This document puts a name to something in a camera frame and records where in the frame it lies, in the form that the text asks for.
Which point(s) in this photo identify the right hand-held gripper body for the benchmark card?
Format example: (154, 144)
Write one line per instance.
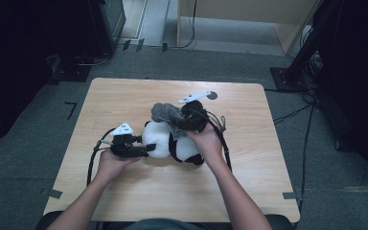
(196, 116)

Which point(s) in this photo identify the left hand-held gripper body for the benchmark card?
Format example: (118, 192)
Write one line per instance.
(124, 148)

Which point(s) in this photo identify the panda plush toy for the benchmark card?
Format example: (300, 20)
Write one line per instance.
(158, 143)

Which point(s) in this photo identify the grey cloth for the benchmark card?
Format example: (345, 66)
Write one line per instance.
(164, 112)

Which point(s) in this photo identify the person's left hand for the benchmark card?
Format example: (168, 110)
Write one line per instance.
(113, 164)

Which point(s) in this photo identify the person's right hand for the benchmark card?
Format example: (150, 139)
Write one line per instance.
(207, 143)

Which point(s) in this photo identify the black angled floor tape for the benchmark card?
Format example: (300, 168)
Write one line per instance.
(73, 110)

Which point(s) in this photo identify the dark floor tape piece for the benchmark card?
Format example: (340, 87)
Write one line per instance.
(164, 47)
(126, 44)
(140, 44)

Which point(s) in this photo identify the grey tape strip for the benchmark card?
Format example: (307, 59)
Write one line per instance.
(55, 193)
(289, 195)

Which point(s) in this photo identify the black flat stand base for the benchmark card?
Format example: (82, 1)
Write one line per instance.
(72, 73)

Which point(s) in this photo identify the black metal stand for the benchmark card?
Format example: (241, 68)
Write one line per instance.
(284, 80)

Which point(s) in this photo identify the black equipment cabinet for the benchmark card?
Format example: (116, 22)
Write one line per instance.
(108, 28)

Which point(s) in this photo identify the light wooden furniture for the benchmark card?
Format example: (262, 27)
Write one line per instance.
(236, 8)

